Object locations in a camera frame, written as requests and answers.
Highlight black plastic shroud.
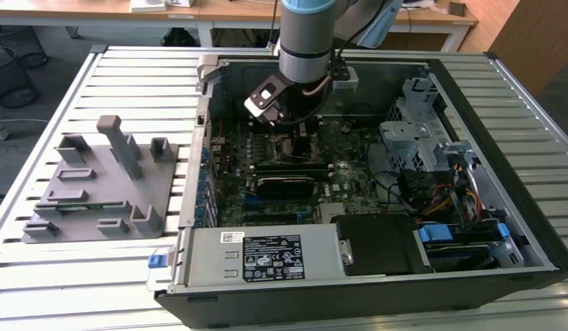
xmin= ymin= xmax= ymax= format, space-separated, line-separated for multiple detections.
xmin=333 ymin=213 xmax=435 ymax=277

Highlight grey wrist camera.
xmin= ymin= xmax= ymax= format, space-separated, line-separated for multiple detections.
xmin=332 ymin=67 xmax=360 ymax=92

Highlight wooden cabinet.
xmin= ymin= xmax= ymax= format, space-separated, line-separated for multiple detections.
xmin=458 ymin=0 xmax=568 ymax=97

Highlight blue disk carrier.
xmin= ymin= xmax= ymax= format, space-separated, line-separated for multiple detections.
xmin=416 ymin=222 xmax=454 ymax=244

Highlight CPU socket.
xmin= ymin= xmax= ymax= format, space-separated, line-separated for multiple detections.
xmin=273 ymin=133 xmax=321 ymax=163

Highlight black RAM slot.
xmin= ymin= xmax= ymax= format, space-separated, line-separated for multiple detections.
xmin=254 ymin=170 xmax=333 ymax=180
xmin=254 ymin=163 xmax=332 ymax=172

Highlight grey power supply unit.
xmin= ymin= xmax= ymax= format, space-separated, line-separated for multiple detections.
xmin=170 ymin=223 xmax=348 ymax=289

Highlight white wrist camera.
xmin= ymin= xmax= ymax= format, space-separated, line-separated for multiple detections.
xmin=244 ymin=78 xmax=288 ymax=123

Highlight green motherboard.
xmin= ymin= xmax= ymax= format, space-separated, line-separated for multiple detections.
xmin=205 ymin=117 xmax=381 ymax=228

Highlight grey parts rack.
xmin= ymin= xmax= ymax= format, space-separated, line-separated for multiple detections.
xmin=21 ymin=115 xmax=180 ymax=245

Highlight green RAM stick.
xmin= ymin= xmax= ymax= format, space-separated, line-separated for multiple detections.
xmin=55 ymin=201 xmax=106 ymax=210

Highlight black mesh bin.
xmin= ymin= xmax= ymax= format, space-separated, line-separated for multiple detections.
xmin=0 ymin=46 xmax=41 ymax=110
xmin=0 ymin=24 xmax=50 ymax=69

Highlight silver metal drive cage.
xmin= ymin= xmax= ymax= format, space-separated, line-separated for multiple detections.
xmin=377 ymin=77 xmax=455 ymax=173

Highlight wooden desk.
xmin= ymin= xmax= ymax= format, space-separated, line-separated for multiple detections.
xmin=0 ymin=0 xmax=479 ymax=52

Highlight silver chipset heatsink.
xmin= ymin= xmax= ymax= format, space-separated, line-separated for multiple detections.
xmin=319 ymin=202 xmax=348 ymax=221

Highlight black open PC case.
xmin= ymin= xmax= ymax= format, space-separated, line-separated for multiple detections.
xmin=145 ymin=51 xmax=568 ymax=330

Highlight black graphics card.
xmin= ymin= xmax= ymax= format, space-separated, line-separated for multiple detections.
xmin=254 ymin=175 xmax=316 ymax=201

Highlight plain white box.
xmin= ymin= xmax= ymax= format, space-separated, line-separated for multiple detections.
xmin=130 ymin=0 xmax=168 ymax=13

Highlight yellow orange wire bundle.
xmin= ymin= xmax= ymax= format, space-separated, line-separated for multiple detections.
xmin=419 ymin=184 xmax=479 ymax=221

